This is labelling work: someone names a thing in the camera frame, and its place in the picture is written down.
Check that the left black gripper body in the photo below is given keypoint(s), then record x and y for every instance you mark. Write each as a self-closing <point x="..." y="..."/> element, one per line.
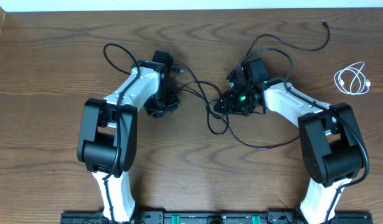
<point x="167" y="102"/>

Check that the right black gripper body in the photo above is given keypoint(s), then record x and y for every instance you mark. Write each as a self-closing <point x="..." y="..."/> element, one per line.
<point x="240" y="102"/>

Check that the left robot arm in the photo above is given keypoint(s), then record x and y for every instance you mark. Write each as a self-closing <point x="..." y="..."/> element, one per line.
<point x="108" y="136"/>

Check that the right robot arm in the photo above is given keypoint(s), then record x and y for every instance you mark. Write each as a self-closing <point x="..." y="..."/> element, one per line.
<point x="331" y="143"/>

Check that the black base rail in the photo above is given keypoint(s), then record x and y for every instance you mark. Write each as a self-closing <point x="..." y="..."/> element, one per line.
<point x="159" y="217"/>

